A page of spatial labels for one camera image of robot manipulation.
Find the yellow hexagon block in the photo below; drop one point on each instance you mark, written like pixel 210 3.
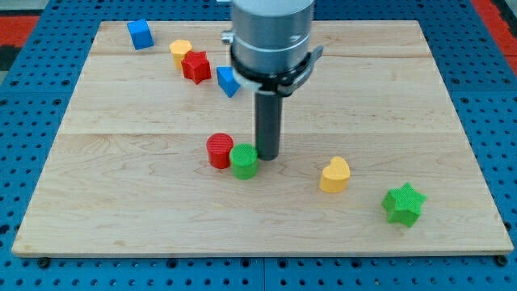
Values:
pixel 179 50

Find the green star block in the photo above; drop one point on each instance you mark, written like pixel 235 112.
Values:
pixel 403 205

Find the green cylinder block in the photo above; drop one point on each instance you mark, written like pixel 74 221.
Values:
pixel 243 161

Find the red cylinder block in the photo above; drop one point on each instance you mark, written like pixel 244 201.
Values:
pixel 218 147

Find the light wooden board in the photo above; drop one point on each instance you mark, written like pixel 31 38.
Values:
pixel 128 173

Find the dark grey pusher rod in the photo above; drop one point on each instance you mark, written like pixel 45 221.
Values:
pixel 267 116

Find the blue triangle block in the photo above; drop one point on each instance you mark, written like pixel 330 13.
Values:
pixel 226 80

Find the yellow heart block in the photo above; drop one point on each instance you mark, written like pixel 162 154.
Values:
pixel 335 176

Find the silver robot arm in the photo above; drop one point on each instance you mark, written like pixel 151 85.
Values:
pixel 269 45

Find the red star block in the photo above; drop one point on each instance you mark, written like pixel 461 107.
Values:
pixel 196 66

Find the blue cube block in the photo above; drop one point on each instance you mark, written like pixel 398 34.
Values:
pixel 140 34

